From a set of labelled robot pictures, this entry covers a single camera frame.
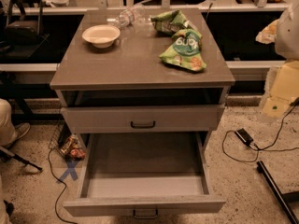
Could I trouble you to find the green rice chip bag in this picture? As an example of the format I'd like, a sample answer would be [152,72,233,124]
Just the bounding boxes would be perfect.
[159,29,206,72]

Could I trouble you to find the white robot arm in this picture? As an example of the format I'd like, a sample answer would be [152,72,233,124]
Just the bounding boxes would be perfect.
[256,0,299,118]

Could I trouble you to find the closed grey upper drawer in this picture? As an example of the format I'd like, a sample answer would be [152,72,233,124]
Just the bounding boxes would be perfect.
[62,105,224,134]

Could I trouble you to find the grey drawer cabinet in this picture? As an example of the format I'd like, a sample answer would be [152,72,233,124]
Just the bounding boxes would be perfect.
[50,8,235,143]

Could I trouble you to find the open grey middle drawer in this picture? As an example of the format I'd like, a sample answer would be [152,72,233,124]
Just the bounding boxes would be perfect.
[63,132,227,220]

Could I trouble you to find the snack bag on floor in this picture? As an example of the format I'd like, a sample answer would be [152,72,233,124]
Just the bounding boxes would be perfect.
[60,134,85,160]

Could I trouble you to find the white paper bowl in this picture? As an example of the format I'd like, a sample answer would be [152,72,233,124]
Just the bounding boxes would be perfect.
[82,25,121,49]

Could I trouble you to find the clear plastic water bottle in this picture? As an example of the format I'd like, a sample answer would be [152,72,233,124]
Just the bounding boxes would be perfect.
[108,3,146,29]

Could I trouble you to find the black power adapter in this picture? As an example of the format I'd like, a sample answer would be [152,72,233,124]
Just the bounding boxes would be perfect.
[235,129,253,146]

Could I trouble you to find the blue tape cross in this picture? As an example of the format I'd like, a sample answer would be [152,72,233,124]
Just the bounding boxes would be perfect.
[58,161,78,182]

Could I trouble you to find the person's leg and shoe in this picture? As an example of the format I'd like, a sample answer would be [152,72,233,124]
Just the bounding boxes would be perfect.
[0,99,30,148]

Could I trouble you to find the black chair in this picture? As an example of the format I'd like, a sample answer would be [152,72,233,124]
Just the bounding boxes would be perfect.
[4,0,46,46]

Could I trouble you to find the black tripod leg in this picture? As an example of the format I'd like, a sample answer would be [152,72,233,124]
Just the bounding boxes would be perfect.
[0,147,43,172]

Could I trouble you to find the black metal stand leg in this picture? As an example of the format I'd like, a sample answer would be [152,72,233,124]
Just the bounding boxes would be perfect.
[257,161,299,224]

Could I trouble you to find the wire basket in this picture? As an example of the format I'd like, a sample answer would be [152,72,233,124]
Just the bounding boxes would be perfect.
[49,120,71,155]

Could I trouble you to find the black floor cable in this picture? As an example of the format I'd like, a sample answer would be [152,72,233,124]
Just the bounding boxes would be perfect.
[47,147,78,224]

